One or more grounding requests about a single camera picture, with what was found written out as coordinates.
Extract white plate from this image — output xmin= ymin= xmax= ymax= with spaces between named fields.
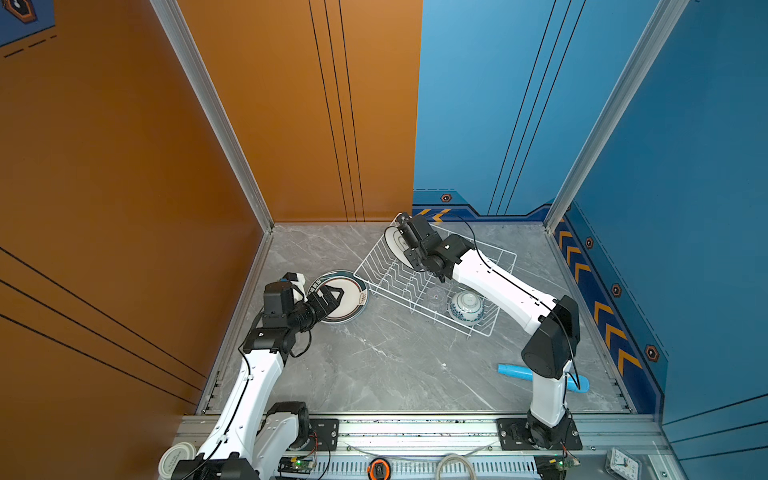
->
xmin=384 ymin=226 xmax=411 ymax=267
xmin=309 ymin=270 xmax=369 ymax=324

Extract white wire dish rack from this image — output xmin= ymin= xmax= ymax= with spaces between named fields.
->
xmin=352 ymin=213 xmax=520 ymax=338

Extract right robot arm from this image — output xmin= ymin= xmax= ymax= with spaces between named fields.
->
xmin=388 ymin=213 xmax=581 ymax=450

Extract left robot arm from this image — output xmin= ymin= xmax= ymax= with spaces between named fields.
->
xmin=167 ymin=273 xmax=345 ymax=479

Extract clear glass cup near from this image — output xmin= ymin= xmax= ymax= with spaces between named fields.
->
xmin=424 ymin=285 xmax=448 ymax=312

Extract blue white porcelain bowl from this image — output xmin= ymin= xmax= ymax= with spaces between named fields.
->
xmin=449 ymin=291 xmax=485 ymax=325

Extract green circuit board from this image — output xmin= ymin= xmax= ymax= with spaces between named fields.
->
xmin=275 ymin=457 xmax=317 ymax=479

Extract orange black tape measure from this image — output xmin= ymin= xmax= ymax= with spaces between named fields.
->
xmin=367 ymin=457 xmax=392 ymax=480

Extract light blue cylinder tube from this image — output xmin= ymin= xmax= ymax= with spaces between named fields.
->
xmin=497 ymin=364 xmax=590 ymax=393

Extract white alarm clock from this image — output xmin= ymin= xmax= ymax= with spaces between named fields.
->
xmin=605 ymin=448 xmax=641 ymax=480

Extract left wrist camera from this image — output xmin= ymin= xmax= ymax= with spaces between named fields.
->
xmin=282 ymin=272 xmax=306 ymax=302

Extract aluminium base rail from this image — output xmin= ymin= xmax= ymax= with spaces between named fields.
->
xmin=179 ymin=412 xmax=685 ymax=480

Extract white cable loop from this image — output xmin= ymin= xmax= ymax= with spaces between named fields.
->
xmin=435 ymin=454 xmax=479 ymax=480

